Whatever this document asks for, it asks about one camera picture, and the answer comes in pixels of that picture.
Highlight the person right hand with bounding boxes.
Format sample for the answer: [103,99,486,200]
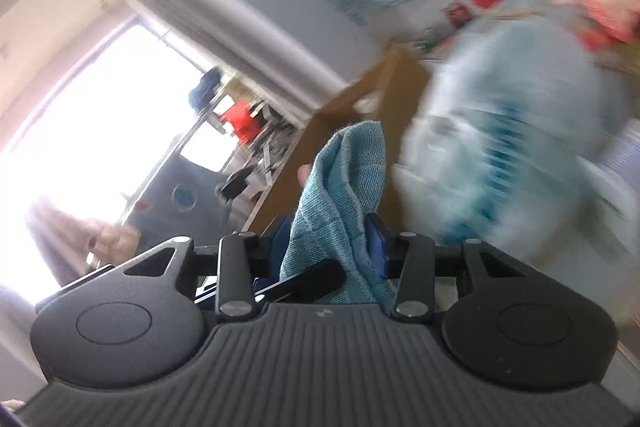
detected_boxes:
[297,164,312,187]

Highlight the white window curtain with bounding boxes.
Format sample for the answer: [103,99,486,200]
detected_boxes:
[134,0,348,119]

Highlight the light blue towel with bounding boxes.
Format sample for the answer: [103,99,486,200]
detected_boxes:
[280,120,395,311]

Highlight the brown cardboard box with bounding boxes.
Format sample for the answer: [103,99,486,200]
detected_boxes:
[244,48,431,233]

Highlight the white plastic bag blue print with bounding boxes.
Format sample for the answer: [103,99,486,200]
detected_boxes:
[392,17,624,259]

